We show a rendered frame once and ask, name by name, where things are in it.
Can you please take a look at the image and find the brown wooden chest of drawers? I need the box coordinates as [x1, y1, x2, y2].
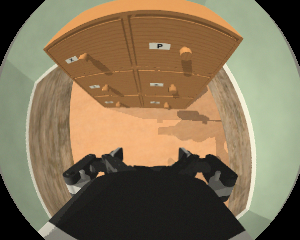
[43, 0, 244, 110]

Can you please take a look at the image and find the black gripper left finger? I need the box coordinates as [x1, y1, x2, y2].
[63, 147, 137, 197]

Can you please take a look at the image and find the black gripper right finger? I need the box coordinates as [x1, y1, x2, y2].
[160, 147, 238, 202]

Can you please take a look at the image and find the brown wooden drawer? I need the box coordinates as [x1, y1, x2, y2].
[143, 95, 193, 109]
[130, 14, 236, 75]
[138, 69, 210, 97]
[75, 69, 138, 95]
[94, 95, 142, 108]
[48, 16, 132, 76]

